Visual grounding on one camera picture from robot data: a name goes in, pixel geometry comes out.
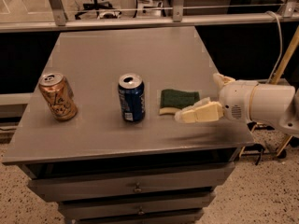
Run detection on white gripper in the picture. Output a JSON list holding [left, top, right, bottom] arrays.
[[175, 73, 258, 123]]

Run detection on green and yellow sponge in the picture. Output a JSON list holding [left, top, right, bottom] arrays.
[[159, 89, 200, 115]]

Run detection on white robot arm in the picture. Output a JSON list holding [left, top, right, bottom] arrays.
[[175, 73, 299, 137]]

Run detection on blue pepsi can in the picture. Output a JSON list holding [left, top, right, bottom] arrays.
[[118, 73, 145, 122]]

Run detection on orange la croix can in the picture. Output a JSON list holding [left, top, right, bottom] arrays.
[[38, 73, 78, 121]]

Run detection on grey drawer cabinet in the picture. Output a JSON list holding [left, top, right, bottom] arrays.
[[4, 27, 253, 224]]

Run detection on white cable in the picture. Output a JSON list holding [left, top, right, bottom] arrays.
[[265, 10, 284, 83]]

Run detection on metal railing frame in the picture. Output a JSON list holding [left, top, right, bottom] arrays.
[[0, 0, 299, 33]]

